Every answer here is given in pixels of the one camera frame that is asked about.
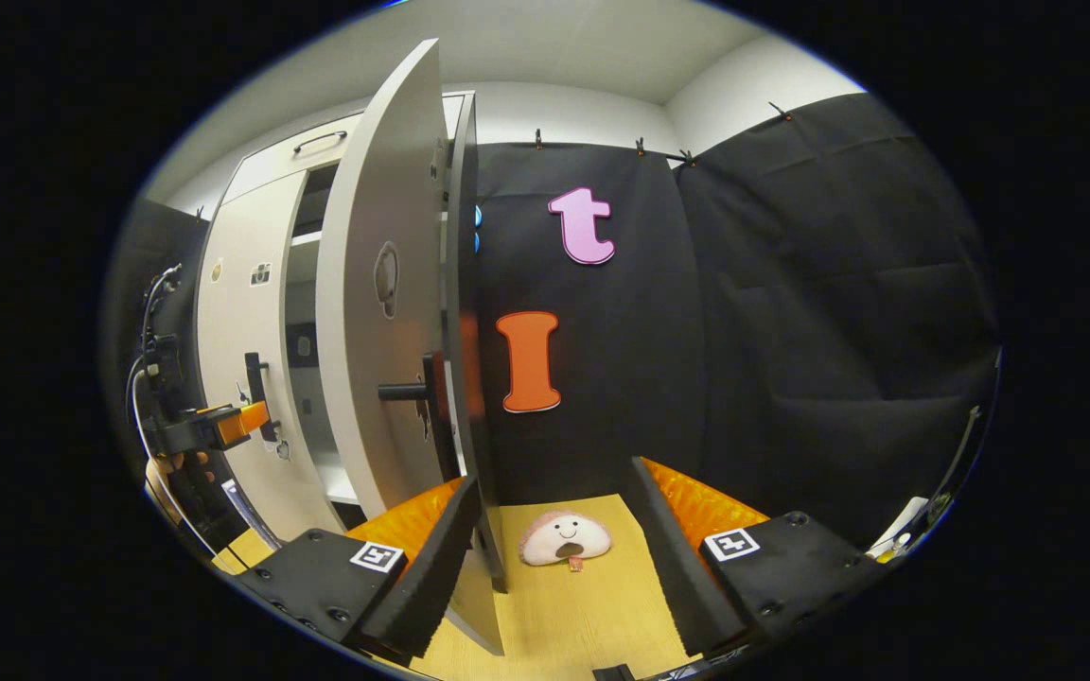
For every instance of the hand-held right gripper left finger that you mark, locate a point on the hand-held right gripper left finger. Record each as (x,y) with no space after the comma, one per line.
(422,577)

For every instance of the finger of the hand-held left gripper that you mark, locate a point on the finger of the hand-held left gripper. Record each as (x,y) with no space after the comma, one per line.
(240,423)

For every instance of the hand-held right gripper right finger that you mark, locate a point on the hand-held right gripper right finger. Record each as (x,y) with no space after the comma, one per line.
(682,567)

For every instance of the white shoe cabinet door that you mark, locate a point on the white shoe cabinet door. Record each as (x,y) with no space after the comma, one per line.
(242,284)
(365,208)

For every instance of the white double-door shoe cabinet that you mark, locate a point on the white double-door shoe cabinet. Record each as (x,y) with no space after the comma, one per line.
(463,265)

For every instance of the white cabinet drawer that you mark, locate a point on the white cabinet drawer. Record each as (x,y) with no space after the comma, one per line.
(290,161)

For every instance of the white flat boxes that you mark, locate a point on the white flat boxes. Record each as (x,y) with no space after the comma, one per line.
(247,515)

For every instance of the white pink plush toy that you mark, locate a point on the white pink plush toy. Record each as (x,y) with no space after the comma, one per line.
(564,537)

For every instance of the pile of small items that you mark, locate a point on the pile of small items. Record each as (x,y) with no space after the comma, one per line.
(900,530)

